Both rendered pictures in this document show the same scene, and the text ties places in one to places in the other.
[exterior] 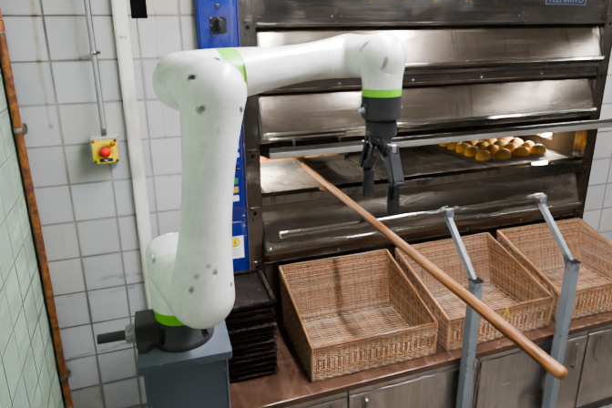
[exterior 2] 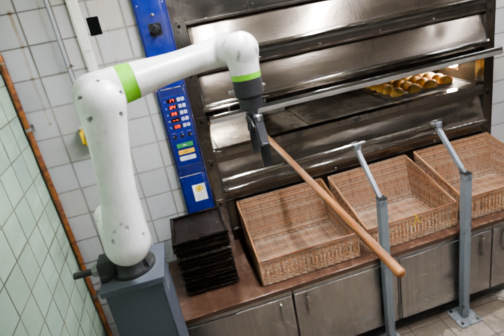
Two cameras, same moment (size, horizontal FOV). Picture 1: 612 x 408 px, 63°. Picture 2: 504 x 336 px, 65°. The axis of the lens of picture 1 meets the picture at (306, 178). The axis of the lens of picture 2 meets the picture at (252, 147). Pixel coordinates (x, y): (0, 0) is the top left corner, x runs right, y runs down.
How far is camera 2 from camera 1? 0.34 m
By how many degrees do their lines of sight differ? 9
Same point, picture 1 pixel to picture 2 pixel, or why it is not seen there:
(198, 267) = (114, 225)
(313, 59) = (190, 59)
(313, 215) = (258, 160)
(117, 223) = not seen: hidden behind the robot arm
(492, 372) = (410, 265)
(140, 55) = (103, 61)
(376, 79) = (235, 68)
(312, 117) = not seen: hidden behind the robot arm
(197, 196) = (103, 178)
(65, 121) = (59, 118)
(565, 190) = (470, 111)
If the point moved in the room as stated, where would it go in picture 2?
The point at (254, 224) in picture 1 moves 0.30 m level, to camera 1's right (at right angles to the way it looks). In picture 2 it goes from (212, 172) to (262, 166)
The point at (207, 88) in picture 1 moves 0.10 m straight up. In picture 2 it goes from (89, 104) to (76, 63)
